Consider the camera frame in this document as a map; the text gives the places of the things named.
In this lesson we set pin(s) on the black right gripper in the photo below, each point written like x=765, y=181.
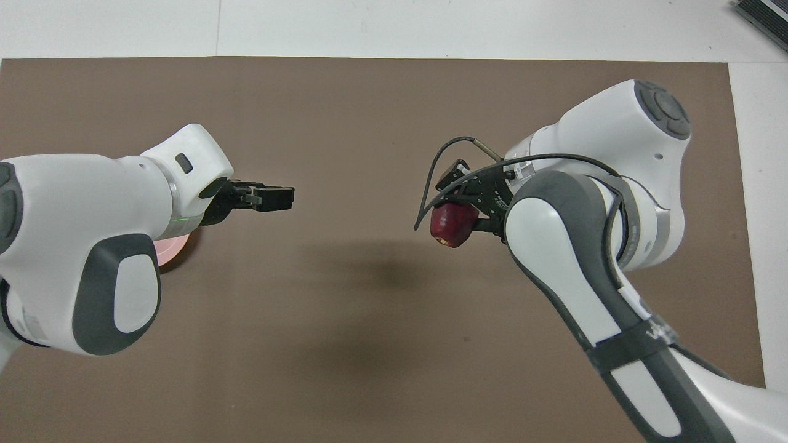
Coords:
x=492, y=191

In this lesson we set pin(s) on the dark red apple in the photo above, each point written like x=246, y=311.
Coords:
x=454, y=224

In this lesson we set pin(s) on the black ribbed metal device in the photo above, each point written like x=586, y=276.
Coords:
x=766, y=13

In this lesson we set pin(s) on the pink plate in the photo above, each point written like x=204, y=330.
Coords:
x=172, y=249

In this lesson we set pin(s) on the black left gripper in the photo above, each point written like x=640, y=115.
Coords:
x=225, y=200

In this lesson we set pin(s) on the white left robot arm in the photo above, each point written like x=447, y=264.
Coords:
x=74, y=203

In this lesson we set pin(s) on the brown table mat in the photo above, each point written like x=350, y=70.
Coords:
x=357, y=307

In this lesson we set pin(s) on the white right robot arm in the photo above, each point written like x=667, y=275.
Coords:
x=615, y=123

